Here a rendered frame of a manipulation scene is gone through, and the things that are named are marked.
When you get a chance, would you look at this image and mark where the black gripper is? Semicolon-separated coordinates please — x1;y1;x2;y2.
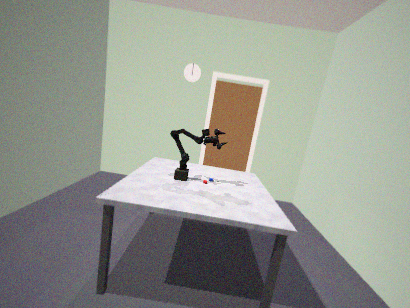
210;129;228;149

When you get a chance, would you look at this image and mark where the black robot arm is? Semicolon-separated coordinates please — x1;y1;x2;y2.
170;129;211;170

